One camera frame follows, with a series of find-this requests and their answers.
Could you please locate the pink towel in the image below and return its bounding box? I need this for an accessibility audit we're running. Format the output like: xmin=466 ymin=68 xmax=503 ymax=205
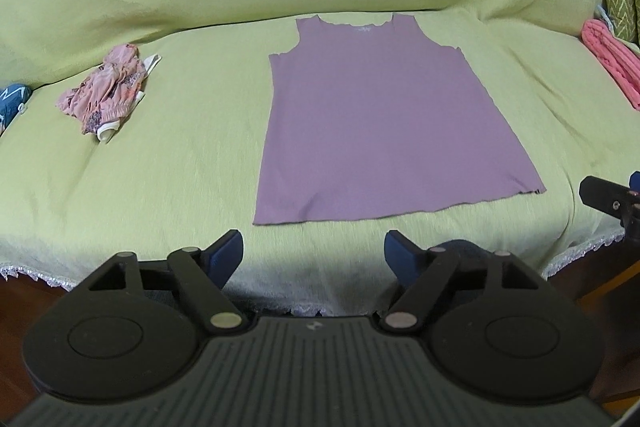
xmin=581 ymin=19 xmax=640 ymax=110

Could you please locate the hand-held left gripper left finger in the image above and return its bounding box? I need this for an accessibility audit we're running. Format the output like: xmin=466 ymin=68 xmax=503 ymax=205
xmin=89 ymin=229 xmax=251 ymax=334

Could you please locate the light blue cloth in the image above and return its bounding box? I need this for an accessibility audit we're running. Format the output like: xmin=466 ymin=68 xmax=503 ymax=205
xmin=595 ymin=4 xmax=617 ymax=32

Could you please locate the pink floral garment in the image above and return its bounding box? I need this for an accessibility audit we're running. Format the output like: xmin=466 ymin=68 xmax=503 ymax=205
xmin=55 ymin=44 xmax=149 ymax=136

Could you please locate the purple tank top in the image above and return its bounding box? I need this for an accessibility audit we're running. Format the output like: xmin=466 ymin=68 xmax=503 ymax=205
xmin=251 ymin=13 xmax=547 ymax=227

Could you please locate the blue patterned cloth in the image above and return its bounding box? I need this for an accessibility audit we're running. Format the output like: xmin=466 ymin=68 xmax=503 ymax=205
xmin=0 ymin=82 xmax=34 ymax=134

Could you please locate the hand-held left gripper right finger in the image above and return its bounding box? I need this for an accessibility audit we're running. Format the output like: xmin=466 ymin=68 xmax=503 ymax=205
xmin=377 ymin=229 xmax=546 ymax=333

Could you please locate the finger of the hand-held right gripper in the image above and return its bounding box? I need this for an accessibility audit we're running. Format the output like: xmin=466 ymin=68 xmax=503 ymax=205
xmin=578 ymin=175 xmax=640 ymax=219

